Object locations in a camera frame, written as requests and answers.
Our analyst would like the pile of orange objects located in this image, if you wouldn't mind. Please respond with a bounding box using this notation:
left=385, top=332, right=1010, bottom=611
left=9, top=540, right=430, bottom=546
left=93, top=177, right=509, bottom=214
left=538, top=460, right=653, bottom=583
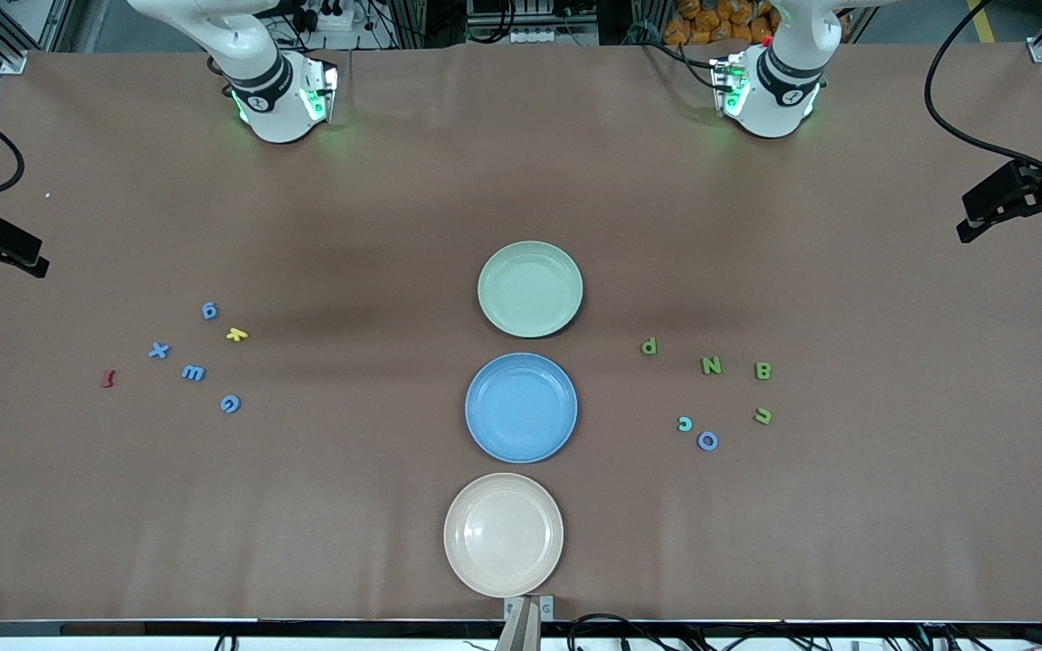
left=663, top=0, right=780, bottom=46

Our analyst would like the white power strip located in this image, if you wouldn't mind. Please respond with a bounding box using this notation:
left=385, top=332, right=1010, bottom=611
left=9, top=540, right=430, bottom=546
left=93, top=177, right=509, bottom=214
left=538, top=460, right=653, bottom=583
left=471, top=25, right=599, bottom=46
left=290, top=0, right=355, bottom=33

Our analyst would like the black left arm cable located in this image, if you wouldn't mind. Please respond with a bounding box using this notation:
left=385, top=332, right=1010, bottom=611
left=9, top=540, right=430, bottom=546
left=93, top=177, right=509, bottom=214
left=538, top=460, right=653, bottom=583
left=924, top=0, right=1042, bottom=186

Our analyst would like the table cover sheet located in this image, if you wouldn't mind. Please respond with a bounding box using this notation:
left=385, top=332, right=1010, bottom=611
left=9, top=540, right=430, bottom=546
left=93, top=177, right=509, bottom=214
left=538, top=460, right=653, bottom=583
left=0, top=43, right=1042, bottom=623

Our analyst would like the metal table edge rail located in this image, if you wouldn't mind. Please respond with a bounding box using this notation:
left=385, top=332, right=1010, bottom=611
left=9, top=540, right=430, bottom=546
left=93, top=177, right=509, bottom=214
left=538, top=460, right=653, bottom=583
left=0, top=618, right=1042, bottom=637

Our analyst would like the beige plate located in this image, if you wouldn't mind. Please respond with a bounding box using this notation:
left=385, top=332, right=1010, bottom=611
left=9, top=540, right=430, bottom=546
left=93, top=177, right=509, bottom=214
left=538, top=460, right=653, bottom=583
left=443, top=472, right=565, bottom=599

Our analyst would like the metal camera bracket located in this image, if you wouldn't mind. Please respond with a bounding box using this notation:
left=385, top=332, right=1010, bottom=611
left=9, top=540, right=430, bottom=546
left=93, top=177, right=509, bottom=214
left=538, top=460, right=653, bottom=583
left=504, top=595, right=555, bottom=623

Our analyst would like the camera stand pole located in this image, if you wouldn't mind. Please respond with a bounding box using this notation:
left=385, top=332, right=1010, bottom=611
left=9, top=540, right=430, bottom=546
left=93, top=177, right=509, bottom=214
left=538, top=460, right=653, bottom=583
left=494, top=599, right=542, bottom=651

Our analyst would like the blue plate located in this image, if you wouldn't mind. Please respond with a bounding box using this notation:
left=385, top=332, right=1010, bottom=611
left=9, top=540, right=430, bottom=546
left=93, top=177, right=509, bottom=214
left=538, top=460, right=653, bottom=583
left=464, top=352, right=579, bottom=465

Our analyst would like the green plate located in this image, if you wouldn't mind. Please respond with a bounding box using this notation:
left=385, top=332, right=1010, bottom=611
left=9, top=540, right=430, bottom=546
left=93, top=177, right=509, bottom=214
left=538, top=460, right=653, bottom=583
left=477, top=240, right=584, bottom=340

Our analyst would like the black floor cable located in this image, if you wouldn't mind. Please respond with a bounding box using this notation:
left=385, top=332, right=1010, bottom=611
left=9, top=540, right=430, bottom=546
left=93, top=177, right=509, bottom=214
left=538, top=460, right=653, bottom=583
left=566, top=613, right=712, bottom=651

